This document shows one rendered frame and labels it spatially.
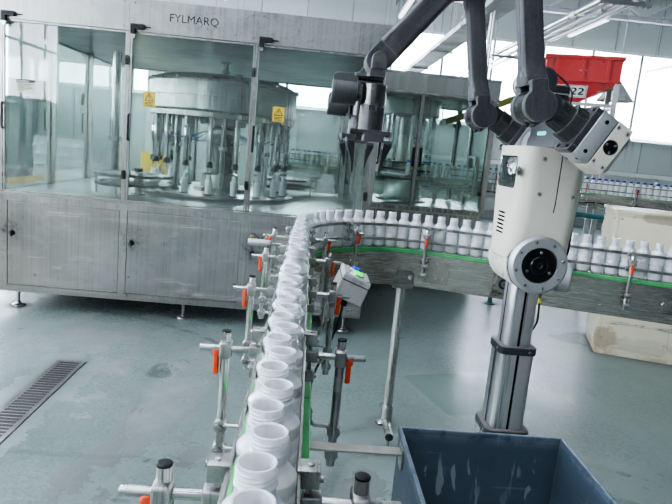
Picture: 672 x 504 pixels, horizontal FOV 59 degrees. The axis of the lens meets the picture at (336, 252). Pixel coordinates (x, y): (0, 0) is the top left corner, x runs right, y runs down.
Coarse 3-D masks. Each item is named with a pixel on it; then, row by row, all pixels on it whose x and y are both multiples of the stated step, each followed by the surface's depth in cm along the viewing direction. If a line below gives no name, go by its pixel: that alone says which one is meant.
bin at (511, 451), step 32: (320, 448) 104; (352, 448) 105; (384, 448) 106; (416, 448) 111; (448, 448) 111; (480, 448) 111; (512, 448) 112; (544, 448) 112; (416, 480) 93; (448, 480) 112; (480, 480) 113; (512, 480) 113; (544, 480) 113; (576, 480) 104
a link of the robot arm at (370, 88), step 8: (360, 80) 137; (368, 80) 137; (376, 80) 137; (368, 88) 136; (376, 88) 135; (384, 88) 136; (368, 96) 136; (376, 96) 136; (384, 96) 137; (360, 104) 139; (368, 104) 136; (376, 104) 136; (384, 104) 138
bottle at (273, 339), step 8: (272, 336) 89; (280, 336) 89; (288, 336) 88; (272, 344) 86; (280, 344) 86; (288, 344) 87; (264, 360) 87; (256, 368) 88; (296, 368) 88; (256, 376) 88; (256, 384) 87
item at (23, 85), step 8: (16, 80) 432; (24, 80) 432; (32, 80) 432; (24, 88) 433; (32, 88) 433; (144, 96) 437; (152, 96) 437; (144, 104) 438; (152, 104) 438; (280, 112) 443; (272, 120) 444; (280, 120) 444
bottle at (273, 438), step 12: (252, 432) 58; (264, 432) 60; (276, 432) 60; (288, 432) 59; (252, 444) 58; (264, 444) 57; (276, 444) 57; (288, 444) 59; (276, 456) 58; (288, 468) 59; (288, 480) 58; (276, 492) 57; (288, 492) 58
